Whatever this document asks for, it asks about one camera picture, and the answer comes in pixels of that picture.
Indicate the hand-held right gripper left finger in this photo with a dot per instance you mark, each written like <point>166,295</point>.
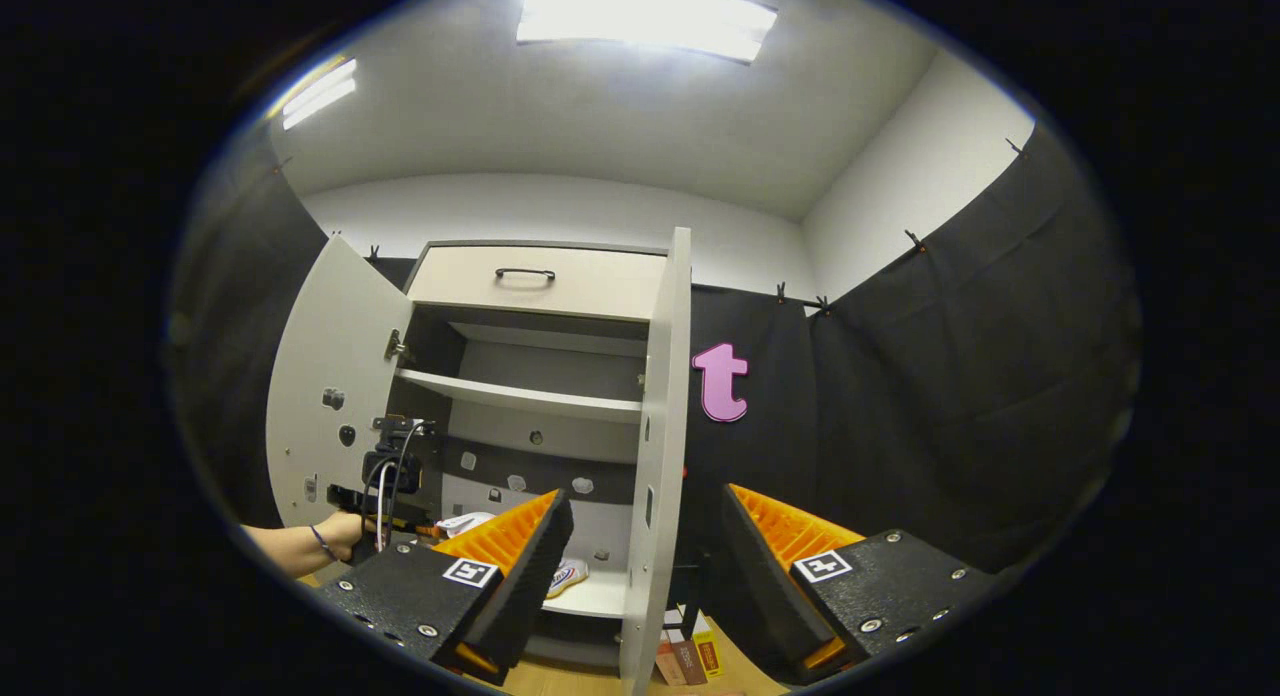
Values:
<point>535,576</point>

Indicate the cream cabinet drawer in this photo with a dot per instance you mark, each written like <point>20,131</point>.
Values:
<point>600,286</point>

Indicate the tan book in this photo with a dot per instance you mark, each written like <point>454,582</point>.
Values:
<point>668,666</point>

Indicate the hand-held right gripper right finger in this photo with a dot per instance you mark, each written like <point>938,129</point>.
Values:
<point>765,586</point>

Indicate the white shoe cabinet door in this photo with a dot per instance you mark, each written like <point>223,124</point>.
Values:
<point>340,326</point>
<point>665,426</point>

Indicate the rectangular ceiling light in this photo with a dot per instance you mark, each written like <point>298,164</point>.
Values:
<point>645,21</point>
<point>320,94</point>

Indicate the yellow book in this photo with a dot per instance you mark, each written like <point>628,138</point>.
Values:
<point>708,656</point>

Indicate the maroon book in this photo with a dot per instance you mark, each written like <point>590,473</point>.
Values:
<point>690,664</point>

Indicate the white shoe cabinet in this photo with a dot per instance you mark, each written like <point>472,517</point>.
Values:
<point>520,396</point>

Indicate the white striped shoe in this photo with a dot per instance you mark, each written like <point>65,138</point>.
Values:
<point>465,523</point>
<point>567,576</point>

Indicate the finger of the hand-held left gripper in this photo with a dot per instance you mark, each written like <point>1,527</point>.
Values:
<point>415,526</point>

